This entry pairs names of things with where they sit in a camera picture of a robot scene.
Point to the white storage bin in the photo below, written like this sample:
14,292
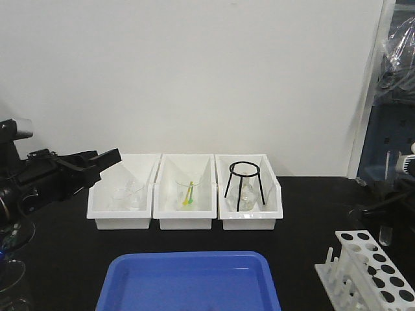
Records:
261,217
173,167
138,167

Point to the white test tube rack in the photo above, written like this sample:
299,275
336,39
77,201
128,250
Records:
363,277

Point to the black metal tripod stand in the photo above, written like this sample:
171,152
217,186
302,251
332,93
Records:
246,169

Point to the green circuit board left side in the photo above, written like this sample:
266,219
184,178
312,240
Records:
9,239

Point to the blue plastic tray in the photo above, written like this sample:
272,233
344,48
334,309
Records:
196,280

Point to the glass test tube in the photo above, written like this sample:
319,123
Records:
385,232

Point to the middle white storage bin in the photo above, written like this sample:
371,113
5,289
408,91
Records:
173,167

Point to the glassware in left bin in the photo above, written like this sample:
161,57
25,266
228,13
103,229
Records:
128,197

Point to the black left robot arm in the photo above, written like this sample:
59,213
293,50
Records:
10,212

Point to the grey pegboard drying rack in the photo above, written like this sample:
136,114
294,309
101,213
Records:
389,126

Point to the glass flask under tripod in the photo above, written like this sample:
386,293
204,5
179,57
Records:
241,195

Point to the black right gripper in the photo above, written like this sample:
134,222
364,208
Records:
395,185

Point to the beaker with green yellow sticks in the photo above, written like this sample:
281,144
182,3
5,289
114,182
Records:
188,193

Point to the clear plastic bag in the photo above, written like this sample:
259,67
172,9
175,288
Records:
396,80

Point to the right white storage bin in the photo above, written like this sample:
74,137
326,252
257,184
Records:
261,217

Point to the glass beaker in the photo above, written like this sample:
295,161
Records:
14,290

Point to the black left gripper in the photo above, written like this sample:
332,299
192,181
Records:
49,177

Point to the left white storage bin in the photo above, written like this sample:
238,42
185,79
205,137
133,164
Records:
138,167

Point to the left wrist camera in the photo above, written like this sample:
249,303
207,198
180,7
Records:
11,131

